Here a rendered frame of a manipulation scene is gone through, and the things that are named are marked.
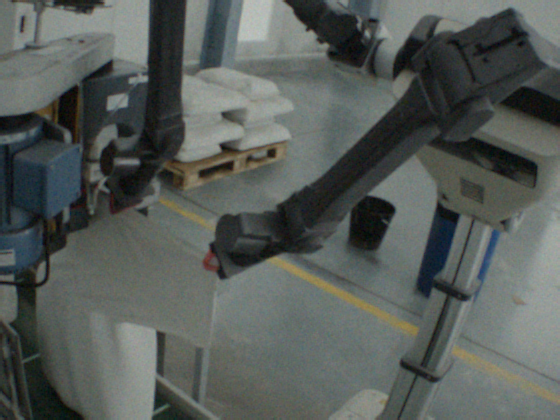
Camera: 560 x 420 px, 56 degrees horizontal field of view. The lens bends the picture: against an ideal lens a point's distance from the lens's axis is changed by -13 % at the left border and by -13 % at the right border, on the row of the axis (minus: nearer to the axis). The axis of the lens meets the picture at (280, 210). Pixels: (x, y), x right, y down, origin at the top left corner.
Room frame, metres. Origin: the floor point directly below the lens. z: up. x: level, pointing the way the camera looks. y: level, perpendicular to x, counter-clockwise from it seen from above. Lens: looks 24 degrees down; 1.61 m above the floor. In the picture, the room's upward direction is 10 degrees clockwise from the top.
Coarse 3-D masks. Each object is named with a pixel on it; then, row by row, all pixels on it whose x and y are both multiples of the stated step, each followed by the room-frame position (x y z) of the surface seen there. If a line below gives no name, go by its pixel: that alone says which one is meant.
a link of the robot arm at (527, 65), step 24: (480, 24) 0.62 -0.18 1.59; (504, 24) 0.61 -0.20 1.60; (528, 24) 0.62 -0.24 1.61; (432, 48) 0.64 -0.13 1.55; (456, 48) 0.62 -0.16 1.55; (480, 48) 0.61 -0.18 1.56; (504, 48) 0.59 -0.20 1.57; (528, 48) 0.58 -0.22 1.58; (552, 48) 0.63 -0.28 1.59; (456, 72) 0.61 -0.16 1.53; (480, 72) 0.59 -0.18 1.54; (504, 72) 0.58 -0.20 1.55; (528, 72) 0.58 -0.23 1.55; (552, 72) 0.62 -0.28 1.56; (456, 96) 0.59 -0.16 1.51; (504, 96) 0.61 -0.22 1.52; (552, 96) 0.67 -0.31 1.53
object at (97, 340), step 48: (96, 240) 1.11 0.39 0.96; (144, 240) 1.03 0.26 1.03; (48, 288) 1.13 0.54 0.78; (96, 288) 1.08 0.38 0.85; (144, 288) 1.02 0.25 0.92; (192, 288) 0.95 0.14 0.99; (48, 336) 1.13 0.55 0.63; (96, 336) 1.02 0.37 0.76; (144, 336) 1.07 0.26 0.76; (192, 336) 0.95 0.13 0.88; (96, 384) 1.02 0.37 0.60; (144, 384) 1.05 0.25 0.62
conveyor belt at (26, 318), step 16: (16, 288) 1.63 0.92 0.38; (32, 288) 1.65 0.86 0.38; (32, 304) 1.56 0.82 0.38; (16, 320) 1.44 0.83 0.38; (32, 320) 1.47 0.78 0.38; (32, 336) 1.38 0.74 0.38; (32, 352) 1.31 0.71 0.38; (32, 368) 1.23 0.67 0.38; (32, 384) 1.16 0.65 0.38; (48, 384) 1.18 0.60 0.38; (32, 400) 1.09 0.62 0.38; (48, 400) 1.12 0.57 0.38; (160, 400) 1.25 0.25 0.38; (32, 416) 1.03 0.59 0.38; (48, 416) 1.05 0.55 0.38; (64, 416) 1.07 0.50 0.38; (80, 416) 1.09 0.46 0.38; (160, 416) 1.18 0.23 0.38; (176, 416) 1.19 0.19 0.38
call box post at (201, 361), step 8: (200, 352) 1.28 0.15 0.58; (208, 352) 1.29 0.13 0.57; (200, 360) 1.28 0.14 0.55; (208, 360) 1.30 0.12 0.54; (200, 368) 1.28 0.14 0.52; (200, 376) 1.28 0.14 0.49; (200, 384) 1.28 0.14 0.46; (192, 392) 1.29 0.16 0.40; (200, 392) 1.28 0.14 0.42; (200, 400) 1.28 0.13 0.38
